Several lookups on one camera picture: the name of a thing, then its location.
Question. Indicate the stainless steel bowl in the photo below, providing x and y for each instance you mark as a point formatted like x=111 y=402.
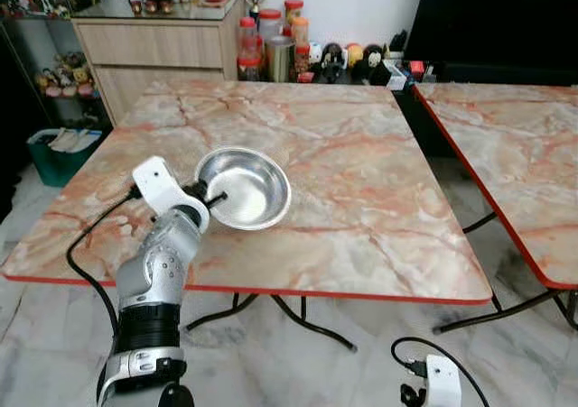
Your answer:
x=253 y=190

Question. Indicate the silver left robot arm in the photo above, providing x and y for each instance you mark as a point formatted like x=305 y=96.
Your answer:
x=158 y=272

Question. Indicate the marble top folding table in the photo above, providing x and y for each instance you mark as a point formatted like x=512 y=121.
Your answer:
x=524 y=154
x=343 y=181

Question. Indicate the green plastic bin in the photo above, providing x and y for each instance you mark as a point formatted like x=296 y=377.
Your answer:
x=59 y=161

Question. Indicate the red lid plastic jar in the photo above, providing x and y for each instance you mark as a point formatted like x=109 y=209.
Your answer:
x=270 y=21
x=248 y=50

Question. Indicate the steel canister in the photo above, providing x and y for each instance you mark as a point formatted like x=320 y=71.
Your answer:
x=279 y=60

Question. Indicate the wooden drawer cabinet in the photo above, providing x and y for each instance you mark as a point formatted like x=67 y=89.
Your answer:
x=153 y=46

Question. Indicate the orange snack jar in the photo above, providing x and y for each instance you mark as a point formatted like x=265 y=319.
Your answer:
x=300 y=44

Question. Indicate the black white toy figurine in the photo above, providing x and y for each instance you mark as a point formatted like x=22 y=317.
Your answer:
x=332 y=60

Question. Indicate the yellow toy figurine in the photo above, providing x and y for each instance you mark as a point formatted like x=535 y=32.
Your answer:
x=354 y=55

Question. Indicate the small red lid jar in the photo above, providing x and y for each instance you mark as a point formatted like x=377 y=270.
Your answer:
x=293 y=8

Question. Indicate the glass display shelf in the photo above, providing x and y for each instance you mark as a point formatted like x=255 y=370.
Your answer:
x=45 y=55

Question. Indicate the small white box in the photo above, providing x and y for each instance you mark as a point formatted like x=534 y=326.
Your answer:
x=395 y=75

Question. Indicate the small red container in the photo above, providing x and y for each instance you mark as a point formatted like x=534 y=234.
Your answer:
x=416 y=67

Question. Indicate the black television screen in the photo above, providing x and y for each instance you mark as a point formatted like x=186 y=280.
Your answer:
x=497 y=14

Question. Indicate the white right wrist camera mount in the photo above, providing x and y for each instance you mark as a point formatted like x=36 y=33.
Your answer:
x=444 y=380

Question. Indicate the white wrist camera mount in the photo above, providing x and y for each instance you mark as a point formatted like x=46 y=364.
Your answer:
x=444 y=380
x=158 y=183

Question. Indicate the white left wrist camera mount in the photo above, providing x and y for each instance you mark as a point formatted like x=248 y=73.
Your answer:
x=158 y=183

